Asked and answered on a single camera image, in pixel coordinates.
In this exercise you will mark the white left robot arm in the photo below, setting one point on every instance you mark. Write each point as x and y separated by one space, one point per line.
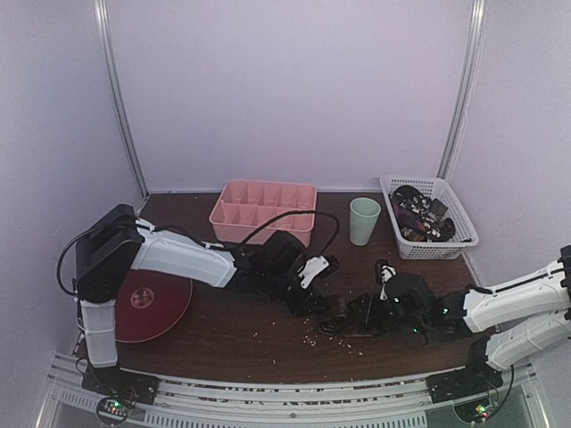
121 242

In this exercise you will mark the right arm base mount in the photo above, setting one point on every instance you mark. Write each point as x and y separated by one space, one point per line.
476 377

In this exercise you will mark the aluminium corner post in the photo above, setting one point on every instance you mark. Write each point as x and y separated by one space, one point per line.
118 103
467 81

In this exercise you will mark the aluminium front rail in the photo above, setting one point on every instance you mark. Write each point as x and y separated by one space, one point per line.
185 402

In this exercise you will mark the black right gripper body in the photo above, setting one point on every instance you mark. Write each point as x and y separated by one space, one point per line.
365 313

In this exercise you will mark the dark floral patterned tie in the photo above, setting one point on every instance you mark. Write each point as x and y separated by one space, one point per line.
345 317

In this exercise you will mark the brown patterned tie in basket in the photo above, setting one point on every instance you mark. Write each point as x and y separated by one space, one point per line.
425 219

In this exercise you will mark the right aluminium corner post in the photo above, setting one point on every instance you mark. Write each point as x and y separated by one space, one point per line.
467 81

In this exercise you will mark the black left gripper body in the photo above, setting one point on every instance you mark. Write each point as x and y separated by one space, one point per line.
277 283

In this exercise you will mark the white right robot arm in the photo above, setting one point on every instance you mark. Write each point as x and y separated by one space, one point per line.
538 302

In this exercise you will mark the white plastic mesh basket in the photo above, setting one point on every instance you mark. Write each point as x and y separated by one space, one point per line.
434 187

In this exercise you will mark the mint green plastic cup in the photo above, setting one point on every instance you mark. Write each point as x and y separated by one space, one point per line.
364 213

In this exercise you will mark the left aluminium corner post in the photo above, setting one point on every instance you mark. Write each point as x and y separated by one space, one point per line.
118 103

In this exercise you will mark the pink divided organizer box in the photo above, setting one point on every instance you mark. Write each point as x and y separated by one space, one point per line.
244 205

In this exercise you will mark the red round tray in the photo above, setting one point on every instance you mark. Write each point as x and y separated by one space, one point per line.
149 304

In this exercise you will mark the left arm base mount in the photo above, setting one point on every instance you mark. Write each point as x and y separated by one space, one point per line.
120 391

